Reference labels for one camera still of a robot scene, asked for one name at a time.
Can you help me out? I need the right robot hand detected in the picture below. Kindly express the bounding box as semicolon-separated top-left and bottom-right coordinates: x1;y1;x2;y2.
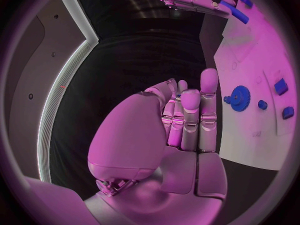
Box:
151;0;237;20

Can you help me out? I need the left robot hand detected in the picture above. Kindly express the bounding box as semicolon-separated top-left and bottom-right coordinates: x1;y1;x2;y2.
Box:
83;67;228;225

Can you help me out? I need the blue long cylinder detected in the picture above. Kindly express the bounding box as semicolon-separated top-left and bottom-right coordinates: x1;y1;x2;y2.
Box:
219;0;250;25

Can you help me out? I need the white task board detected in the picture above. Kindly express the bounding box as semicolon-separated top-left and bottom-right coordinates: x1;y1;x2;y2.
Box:
198;0;297;172

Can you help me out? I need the blue short cylinder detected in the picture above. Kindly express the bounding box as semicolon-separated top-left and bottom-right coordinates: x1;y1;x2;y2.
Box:
238;0;255;9

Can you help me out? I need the blue gear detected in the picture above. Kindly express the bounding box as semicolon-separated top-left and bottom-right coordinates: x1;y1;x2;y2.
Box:
230;85;252;113

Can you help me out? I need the blue block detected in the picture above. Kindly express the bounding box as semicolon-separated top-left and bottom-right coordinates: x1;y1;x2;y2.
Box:
281;106;295;120
273;77;290;96

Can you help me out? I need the blue plug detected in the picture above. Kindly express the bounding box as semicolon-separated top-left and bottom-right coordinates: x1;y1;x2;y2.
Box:
257;99;269;111

